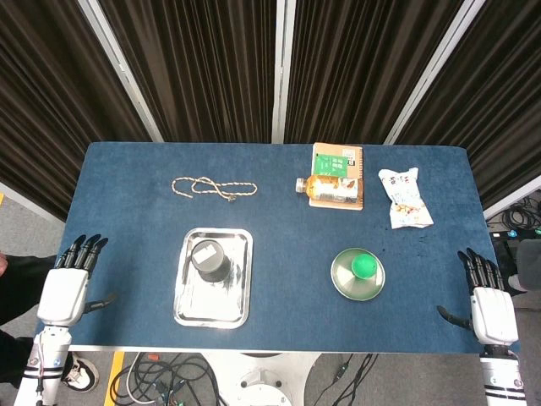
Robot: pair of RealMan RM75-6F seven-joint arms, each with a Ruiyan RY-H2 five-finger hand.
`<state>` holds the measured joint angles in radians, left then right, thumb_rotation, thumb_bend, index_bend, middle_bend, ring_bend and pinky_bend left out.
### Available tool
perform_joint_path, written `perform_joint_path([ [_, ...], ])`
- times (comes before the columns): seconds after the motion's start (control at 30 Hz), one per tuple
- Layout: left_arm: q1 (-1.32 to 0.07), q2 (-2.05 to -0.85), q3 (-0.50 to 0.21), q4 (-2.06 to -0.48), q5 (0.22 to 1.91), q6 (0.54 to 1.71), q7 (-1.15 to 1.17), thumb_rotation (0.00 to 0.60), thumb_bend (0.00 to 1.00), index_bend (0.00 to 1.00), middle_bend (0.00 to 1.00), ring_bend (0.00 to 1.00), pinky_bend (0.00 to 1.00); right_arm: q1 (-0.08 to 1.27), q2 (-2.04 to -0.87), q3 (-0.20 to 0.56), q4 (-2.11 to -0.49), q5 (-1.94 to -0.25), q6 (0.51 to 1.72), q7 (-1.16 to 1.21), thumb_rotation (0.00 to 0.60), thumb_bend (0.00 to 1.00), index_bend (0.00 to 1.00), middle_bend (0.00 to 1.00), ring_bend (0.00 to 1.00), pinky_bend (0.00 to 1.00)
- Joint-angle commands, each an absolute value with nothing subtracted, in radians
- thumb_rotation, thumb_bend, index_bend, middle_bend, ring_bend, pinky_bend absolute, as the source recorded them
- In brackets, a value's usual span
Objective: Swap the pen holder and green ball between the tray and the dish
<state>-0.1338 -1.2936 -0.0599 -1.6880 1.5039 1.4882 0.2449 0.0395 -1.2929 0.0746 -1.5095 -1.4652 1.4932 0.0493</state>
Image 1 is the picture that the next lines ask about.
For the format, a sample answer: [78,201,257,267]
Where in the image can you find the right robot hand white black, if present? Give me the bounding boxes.
[437,248,520,346]

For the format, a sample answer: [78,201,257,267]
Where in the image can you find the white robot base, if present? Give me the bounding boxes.
[200,352,320,406]

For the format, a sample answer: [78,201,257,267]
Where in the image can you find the blue table cloth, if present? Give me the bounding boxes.
[33,141,522,354]

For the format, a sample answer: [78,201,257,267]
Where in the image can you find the bystander in black clothes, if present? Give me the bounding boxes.
[0,252,56,390]

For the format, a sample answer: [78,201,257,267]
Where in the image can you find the dark pleated curtain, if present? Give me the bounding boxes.
[285,0,470,145]
[396,0,541,208]
[0,0,153,221]
[99,0,280,143]

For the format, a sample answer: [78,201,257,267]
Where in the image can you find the black power strip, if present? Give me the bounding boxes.
[489,228,541,243]

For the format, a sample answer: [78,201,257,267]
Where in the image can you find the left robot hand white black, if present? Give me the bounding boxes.
[36,233,118,327]

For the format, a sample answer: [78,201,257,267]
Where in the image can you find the white snack packet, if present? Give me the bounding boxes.
[378,167,434,230]

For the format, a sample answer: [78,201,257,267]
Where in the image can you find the black cable with inline plug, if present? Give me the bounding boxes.
[320,353,377,406]

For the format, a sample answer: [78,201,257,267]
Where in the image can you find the black coiled cables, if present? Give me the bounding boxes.
[489,198,541,232]

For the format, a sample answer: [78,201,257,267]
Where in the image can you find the green ball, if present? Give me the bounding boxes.
[351,253,378,280]

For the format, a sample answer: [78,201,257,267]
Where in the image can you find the rectangular steel tray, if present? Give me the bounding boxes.
[172,227,254,329]

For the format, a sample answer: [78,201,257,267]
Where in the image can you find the tea bottle with label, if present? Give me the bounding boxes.
[294,174,364,204]

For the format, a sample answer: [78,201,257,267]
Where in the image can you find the round steel plate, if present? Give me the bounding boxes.
[330,247,386,302]

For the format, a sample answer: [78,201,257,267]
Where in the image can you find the white floor cable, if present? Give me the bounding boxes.
[125,363,170,405]

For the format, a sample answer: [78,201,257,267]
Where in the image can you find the beige twisted rope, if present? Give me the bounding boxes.
[171,176,259,202]

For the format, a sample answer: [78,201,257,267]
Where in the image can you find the white partition frame post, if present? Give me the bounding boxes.
[383,0,487,145]
[78,0,164,143]
[270,0,297,144]

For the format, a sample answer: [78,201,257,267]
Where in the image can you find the black floor cable tangle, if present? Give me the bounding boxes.
[109,353,221,406]

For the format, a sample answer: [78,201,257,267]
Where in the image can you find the black cylindrical jar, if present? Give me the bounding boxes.
[189,239,234,283]

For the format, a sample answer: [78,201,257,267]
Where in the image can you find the brown spiral notebook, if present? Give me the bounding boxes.
[309,142,365,211]

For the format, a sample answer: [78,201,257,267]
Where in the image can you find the white black sneaker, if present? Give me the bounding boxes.
[61,351,100,391]

